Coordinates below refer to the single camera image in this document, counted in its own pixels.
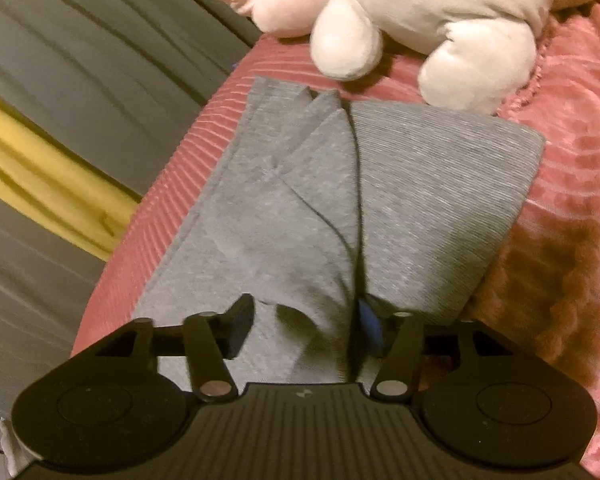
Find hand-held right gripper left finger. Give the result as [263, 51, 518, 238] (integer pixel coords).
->
[97, 294, 256, 404]

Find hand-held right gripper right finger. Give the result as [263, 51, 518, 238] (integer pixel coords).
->
[357, 298, 507, 404]

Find grey pants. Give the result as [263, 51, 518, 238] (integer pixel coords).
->
[135, 76, 546, 386]

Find pink ribbed blanket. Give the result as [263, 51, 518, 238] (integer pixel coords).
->
[70, 14, 600, 480]

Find white plush toy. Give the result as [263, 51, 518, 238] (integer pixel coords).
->
[204, 0, 600, 115]

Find grey curtain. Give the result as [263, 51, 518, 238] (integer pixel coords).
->
[0, 0, 262, 422]

